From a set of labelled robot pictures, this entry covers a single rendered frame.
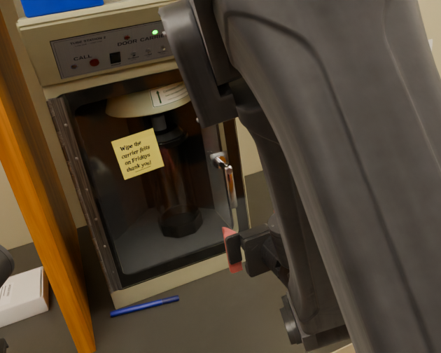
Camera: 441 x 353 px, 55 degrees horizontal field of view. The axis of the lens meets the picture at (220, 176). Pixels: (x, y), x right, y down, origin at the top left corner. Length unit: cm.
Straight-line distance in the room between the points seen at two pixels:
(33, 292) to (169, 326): 32
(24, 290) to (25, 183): 39
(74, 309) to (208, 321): 25
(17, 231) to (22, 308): 36
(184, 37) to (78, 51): 45
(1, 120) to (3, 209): 64
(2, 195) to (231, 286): 67
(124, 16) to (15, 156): 25
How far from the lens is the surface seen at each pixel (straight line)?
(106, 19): 62
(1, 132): 66
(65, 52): 66
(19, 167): 68
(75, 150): 75
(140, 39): 67
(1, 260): 53
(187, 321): 86
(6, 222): 130
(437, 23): 171
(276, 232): 51
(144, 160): 77
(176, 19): 23
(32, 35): 62
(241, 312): 85
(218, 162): 81
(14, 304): 100
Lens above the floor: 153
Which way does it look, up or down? 25 degrees down
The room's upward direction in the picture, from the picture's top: 9 degrees counter-clockwise
